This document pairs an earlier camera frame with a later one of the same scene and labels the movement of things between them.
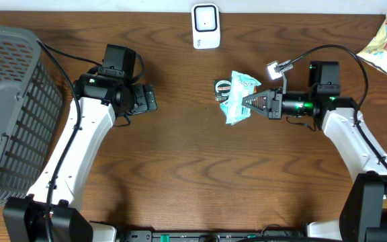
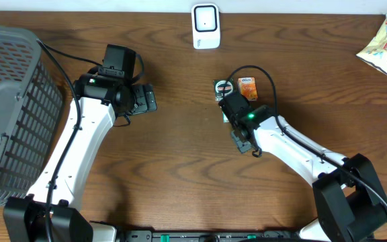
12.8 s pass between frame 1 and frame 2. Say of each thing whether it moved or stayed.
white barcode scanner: stayed
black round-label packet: stayed
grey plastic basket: stayed
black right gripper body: moved
